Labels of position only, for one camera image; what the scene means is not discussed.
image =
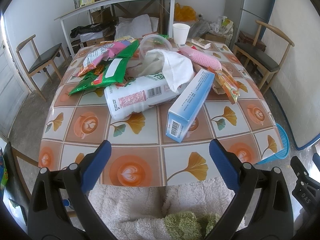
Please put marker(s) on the white paper cup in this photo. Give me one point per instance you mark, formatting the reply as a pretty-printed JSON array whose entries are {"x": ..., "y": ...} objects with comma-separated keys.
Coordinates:
[{"x": 180, "y": 33}]

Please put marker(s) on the blue mesh trash basket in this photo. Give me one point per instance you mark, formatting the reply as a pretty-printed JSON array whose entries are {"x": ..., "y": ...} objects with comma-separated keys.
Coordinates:
[{"x": 281, "y": 151}]

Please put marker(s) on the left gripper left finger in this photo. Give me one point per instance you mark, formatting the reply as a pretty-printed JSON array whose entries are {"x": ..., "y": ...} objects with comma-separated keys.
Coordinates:
[{"x": 48, "y": 218}]

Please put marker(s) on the silver refrigerator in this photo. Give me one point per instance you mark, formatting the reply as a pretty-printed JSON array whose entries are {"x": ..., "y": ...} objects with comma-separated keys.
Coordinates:
[{"x": 244, "y": 14}]

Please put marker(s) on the pink snack bag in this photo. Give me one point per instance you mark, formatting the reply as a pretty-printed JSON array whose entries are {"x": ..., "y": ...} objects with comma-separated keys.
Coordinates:
[{"x": 105, "y": 51}]

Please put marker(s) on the white tissue paper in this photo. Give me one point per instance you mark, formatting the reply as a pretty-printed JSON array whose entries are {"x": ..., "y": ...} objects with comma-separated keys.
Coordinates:
[{"x": 176, "y": 68}]

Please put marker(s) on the blue white carton box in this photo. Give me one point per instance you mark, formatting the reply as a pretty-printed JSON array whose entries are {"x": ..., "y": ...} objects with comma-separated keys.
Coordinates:
[{"x": 185, "y": 109}]

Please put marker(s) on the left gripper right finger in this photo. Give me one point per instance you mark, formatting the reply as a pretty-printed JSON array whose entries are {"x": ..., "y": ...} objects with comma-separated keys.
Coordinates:
[{"x": 261, "y": 207}]

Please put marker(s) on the wooden chair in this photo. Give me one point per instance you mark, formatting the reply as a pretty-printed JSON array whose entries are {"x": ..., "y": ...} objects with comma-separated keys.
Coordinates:
[
  {"x": 260, "y": 58},
  {"x": 42, "y": 61}
]

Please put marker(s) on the pink bubble wrap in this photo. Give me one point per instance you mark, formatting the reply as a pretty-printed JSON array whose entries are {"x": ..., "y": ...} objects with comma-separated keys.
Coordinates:
[{"x": 200, "y": 58}]

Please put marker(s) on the small cigarette pack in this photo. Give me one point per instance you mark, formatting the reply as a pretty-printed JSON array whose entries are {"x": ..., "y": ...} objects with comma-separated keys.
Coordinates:
[{"x": 200, "y": 42}]

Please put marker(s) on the right wooden chair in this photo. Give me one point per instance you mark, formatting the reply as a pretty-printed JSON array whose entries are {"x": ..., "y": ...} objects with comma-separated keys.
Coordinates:
[{"x": 260, "y": 58}]

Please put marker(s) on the patterned tablecloth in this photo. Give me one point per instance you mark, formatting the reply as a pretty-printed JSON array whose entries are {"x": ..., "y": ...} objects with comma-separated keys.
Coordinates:
[{"x": 142, "y": 155}]

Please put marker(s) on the yellow plastic bag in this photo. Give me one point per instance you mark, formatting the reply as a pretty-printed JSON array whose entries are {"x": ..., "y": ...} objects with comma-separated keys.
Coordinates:
[{"x": 184, "y": 13}]

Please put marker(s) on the green snack bag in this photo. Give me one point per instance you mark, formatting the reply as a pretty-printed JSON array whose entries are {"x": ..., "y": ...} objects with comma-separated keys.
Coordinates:
[{"x": 107, "y": 72}]

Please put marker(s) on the clear plastic bowl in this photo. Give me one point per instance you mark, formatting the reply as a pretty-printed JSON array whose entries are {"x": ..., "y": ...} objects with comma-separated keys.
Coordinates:
[{"x": 153, "y": 41}]

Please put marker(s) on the orange snack wrapper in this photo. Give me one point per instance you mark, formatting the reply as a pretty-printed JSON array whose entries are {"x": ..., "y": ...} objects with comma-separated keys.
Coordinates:
[{"x": 224, "y": 83}]

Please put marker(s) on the left wooden chair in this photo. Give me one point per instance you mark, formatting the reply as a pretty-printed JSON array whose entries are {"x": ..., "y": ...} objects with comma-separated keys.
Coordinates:
[{"x": 42, "y": 61}]

